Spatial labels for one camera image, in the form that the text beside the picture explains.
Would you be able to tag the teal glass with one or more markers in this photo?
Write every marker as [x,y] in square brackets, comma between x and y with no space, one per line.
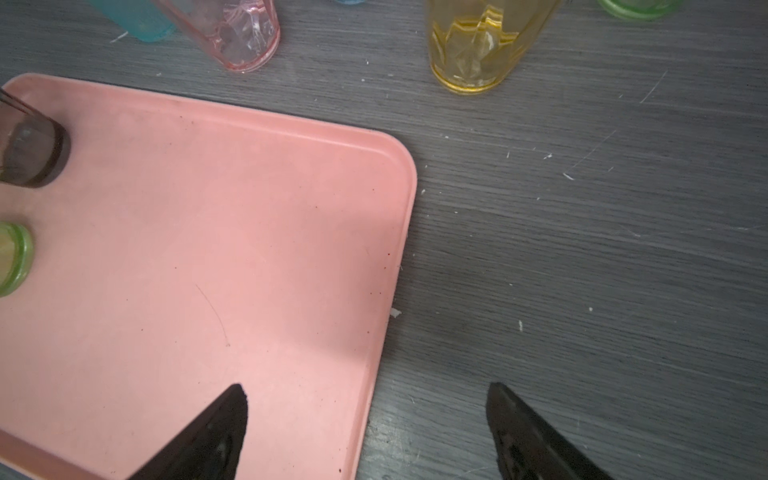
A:
[139,18]

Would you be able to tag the tall dark grey glass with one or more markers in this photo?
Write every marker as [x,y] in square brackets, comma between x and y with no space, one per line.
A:
[34,148]

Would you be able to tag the short yellow glass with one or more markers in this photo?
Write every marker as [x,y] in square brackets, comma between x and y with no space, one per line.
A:
[473,45]

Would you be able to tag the short pink glass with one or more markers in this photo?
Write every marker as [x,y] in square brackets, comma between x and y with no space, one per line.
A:
[241,35]

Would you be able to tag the pink tray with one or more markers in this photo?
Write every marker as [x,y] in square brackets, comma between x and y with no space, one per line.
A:
[188,246]

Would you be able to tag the tall green glass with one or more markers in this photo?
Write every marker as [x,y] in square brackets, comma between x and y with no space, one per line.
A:
[17,254]

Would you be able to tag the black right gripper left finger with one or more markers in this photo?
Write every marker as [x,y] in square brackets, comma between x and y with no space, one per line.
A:
[209,447]

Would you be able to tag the short green glass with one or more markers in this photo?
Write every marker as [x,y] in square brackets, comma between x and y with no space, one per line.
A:
[640,10]

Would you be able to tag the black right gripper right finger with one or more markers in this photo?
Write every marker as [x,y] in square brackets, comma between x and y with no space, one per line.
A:
[528,447]

